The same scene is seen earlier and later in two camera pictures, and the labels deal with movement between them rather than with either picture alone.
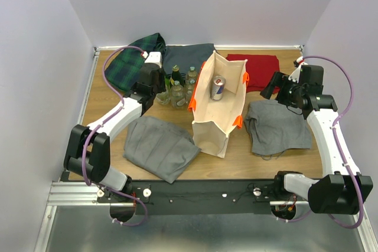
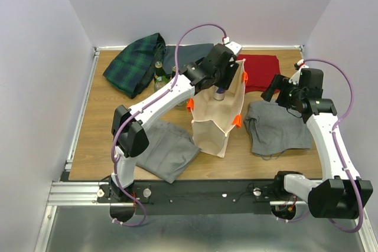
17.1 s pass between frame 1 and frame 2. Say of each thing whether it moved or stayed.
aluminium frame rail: stayed
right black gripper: stayed
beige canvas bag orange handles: stayed
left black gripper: moved
